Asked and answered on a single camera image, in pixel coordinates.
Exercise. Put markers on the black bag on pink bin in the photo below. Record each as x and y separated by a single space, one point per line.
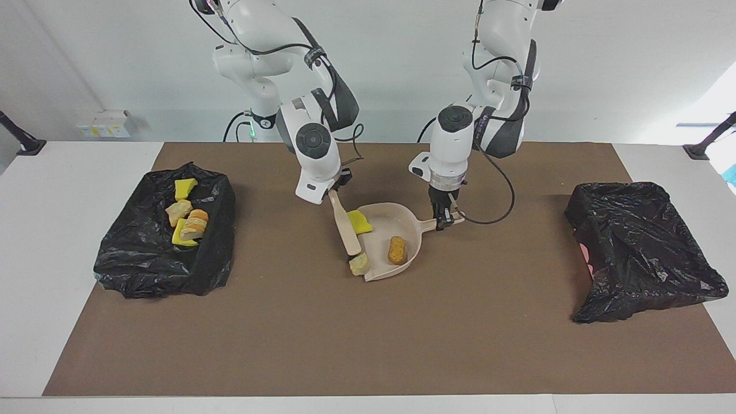
644 253

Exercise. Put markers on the blue object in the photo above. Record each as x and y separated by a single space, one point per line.
732 175

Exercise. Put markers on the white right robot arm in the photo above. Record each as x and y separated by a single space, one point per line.
313 167

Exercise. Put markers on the notched yellow sponge piece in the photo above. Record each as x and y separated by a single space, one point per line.
176 233

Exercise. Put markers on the brown table mat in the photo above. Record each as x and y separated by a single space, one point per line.
368 351

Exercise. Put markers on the beige foam chunk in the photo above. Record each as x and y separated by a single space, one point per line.
360 264
178 213

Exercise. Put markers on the beige plastic dustpan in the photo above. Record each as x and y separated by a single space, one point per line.
397 221

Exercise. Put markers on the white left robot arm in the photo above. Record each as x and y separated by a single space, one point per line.
451 149

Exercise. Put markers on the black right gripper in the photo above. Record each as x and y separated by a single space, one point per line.
342 179

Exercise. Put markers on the black camera stand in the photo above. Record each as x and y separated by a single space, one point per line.
31 146
698 150

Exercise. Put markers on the small yellow sponge wedge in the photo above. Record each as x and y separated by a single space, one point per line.
185 188

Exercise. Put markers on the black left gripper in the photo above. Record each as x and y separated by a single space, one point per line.
444 195

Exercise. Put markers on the brown bread loaf toy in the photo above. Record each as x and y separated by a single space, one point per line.
397 250

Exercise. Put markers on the yellow sponge chunk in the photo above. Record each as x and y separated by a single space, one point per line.
359 223

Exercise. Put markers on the black trash bag bin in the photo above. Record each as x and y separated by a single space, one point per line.
144 264

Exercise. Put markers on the beige hand brush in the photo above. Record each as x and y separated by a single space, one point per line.
347 230

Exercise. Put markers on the striped orange croissant toy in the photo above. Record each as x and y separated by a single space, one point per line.
195 225

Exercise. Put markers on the white wall socket box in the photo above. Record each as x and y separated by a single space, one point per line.
103 124

